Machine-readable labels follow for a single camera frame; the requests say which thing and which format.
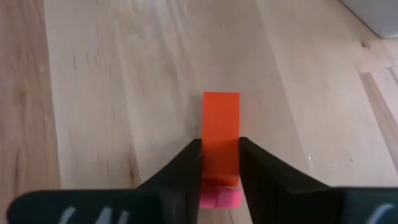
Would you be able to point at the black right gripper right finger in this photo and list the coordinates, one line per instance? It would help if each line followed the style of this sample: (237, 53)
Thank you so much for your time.
(295, 205)

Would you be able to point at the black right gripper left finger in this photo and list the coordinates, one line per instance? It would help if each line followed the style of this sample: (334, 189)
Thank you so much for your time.
(155, 205)

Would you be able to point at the orange and pink eraser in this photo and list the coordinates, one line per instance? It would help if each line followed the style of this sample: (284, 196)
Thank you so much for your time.
(220, 118)

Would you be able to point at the white hexagonal plant pot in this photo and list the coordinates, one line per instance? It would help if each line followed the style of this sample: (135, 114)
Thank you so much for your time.
(379, 15)

